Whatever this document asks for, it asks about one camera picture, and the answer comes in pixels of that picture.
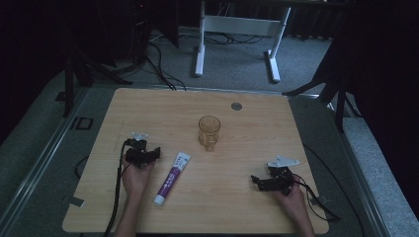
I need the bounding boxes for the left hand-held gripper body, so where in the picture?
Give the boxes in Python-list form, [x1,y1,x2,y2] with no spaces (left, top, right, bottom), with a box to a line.
[124,131,156,169]

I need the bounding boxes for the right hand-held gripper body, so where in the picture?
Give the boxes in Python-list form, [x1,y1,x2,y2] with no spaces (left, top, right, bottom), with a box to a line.
[263,155,301,198]

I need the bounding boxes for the purple and white toothpaste tube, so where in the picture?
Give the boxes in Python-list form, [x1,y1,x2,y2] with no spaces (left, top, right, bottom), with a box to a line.
[152,151,192,206]

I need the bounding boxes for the clear amber plastic cup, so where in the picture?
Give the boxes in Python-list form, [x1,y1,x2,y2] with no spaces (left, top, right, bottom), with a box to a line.
[198,115,222,152]

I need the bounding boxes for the person's left hand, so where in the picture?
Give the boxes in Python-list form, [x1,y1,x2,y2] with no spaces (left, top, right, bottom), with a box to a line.
[121,154,156,199]

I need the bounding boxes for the person's right hand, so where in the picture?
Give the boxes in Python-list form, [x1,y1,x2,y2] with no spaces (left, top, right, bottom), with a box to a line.
[270,174,309,219]

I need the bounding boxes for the grey tape piece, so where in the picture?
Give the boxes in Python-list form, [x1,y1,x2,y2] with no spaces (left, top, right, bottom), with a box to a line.
[60,196,86,208]

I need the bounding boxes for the black tripod stand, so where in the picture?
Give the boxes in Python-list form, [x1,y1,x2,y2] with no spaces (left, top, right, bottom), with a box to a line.
[61,45,134,119]
[282,33,364,134]

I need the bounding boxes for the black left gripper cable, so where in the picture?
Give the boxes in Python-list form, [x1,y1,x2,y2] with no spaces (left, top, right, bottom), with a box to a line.
[103,139,130,237]

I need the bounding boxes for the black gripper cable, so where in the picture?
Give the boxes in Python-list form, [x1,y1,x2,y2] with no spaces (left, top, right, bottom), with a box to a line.
[103,139,130,237]
[291,172,342,223]

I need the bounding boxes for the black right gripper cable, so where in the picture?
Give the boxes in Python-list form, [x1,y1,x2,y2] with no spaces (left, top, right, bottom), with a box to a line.
[291,172,342,223]

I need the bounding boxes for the thin black floor cable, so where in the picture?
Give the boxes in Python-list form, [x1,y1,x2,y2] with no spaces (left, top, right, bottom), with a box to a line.
[301,143,366,237]

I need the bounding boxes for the black cable loop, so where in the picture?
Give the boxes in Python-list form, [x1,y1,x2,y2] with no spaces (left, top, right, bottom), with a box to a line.
[74,155,90,180]

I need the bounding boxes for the black floor cables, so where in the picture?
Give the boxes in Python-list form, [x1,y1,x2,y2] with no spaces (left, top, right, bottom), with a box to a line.
[144,41,188,92]

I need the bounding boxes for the metal floor rail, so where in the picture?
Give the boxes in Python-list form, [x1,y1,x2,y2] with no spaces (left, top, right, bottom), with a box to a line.
[327,101,393,237]
[0,86,91,229]

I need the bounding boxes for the black cables under desk frame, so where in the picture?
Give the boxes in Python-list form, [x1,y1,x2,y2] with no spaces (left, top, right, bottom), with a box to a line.
[203,31,266,46]

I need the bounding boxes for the white desk frame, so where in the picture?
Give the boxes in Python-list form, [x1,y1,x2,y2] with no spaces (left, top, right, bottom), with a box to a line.
[194,0,293,84]

